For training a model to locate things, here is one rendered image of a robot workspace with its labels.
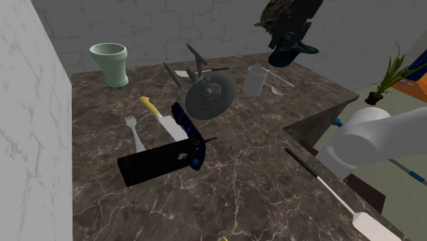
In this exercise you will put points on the orange and blue furniture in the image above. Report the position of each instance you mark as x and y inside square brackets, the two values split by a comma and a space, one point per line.
[415, 90]

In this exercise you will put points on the dark blue curved object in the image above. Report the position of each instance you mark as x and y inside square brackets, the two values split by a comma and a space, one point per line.
[186, 125]

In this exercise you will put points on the black phone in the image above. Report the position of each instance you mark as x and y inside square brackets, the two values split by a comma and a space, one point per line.
[153, 163]

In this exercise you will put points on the white mug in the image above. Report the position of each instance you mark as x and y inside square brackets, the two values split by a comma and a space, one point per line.
[255, 83]

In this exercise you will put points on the potted green plant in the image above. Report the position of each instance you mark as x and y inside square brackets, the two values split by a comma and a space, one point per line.
[387, 81]

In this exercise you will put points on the grey spaceship model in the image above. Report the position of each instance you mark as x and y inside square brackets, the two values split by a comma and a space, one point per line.
[210, 96]

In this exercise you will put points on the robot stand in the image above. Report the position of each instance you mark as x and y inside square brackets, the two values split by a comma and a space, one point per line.
[367, 195]

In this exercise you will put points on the white spoon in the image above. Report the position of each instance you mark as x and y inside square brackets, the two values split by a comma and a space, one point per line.
[277, 90]

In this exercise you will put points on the white fork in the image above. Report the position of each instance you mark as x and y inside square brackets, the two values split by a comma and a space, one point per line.
[135, 133]

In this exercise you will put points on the small yellow object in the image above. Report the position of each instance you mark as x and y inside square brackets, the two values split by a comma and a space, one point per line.
[224, 239]

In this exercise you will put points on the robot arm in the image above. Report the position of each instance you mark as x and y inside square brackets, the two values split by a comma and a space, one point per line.
[373, 140]

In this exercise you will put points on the pale green vase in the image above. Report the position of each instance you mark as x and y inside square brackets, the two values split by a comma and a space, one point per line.
[113, 68]

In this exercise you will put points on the thin white utensil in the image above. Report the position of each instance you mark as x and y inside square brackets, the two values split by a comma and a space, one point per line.
[283, 80]

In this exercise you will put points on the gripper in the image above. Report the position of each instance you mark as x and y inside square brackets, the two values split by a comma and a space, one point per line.
[295, 20]

